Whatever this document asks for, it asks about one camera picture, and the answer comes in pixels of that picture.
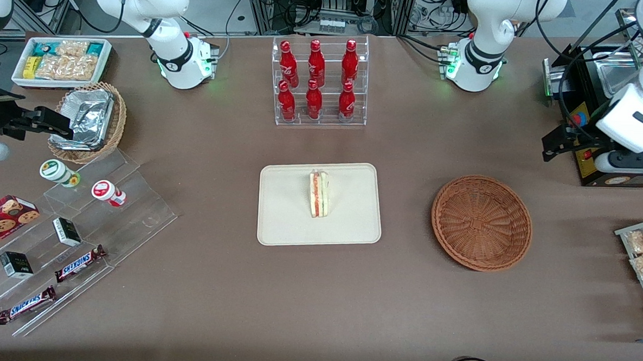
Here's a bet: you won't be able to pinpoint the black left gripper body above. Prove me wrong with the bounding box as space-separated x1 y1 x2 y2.
563 129 602 162

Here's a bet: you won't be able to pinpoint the triangular sandwich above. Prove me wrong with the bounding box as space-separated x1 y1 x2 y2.
307 169 332 220

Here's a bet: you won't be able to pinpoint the light brown wicker basket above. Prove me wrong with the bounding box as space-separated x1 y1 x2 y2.
46 79 129 166

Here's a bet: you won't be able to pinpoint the dark brown wicker basket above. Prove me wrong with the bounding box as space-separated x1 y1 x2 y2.
429 173 535 274

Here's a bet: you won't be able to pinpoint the cream plastic tray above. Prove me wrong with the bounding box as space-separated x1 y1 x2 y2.
256 158 385 252

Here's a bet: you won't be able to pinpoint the silver foil trays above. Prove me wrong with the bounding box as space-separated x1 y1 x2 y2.
50 86 116 153

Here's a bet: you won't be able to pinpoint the green lid yogurt cup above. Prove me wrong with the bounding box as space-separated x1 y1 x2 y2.
38 158 82 189

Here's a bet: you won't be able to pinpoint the black food warmer machine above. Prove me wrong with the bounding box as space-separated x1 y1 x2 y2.
537 3 643 189

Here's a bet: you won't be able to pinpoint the clear bag of puffed snacks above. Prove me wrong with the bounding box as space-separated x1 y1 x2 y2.
35 38 99 82

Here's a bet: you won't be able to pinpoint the white rectangular snack bin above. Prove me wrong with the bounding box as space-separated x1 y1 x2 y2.
10 34 113 93

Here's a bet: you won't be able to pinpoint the red lid yogurt cup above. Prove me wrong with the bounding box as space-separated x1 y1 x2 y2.
90 179 128 209

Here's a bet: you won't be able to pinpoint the small black box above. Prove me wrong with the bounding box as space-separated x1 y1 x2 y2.
51 216 84 248
0 250 35 280

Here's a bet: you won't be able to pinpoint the clear acrylic step display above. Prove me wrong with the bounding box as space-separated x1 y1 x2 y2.
0 143 182 344

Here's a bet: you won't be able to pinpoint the snickers chocolate bar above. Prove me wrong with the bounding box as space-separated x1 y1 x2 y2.
0 282 57 328
53 242 108 286

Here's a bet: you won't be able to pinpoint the red cola bottle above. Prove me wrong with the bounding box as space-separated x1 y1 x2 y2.
278 40 301 88
304 79 324 121
340 39 360 87
306 39 327 88
277 80 298 122
337 81 357 124

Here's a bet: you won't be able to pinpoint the clear acrylic bottle rack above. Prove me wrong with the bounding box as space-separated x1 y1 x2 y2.
268 31 371 131

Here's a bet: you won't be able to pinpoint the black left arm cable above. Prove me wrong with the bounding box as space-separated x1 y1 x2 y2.
529 0 642 141

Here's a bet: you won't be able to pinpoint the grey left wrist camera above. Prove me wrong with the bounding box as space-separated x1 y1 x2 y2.
593 149 643 175

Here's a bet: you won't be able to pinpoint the grey wire rack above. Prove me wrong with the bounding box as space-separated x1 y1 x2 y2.
610 214 643 332

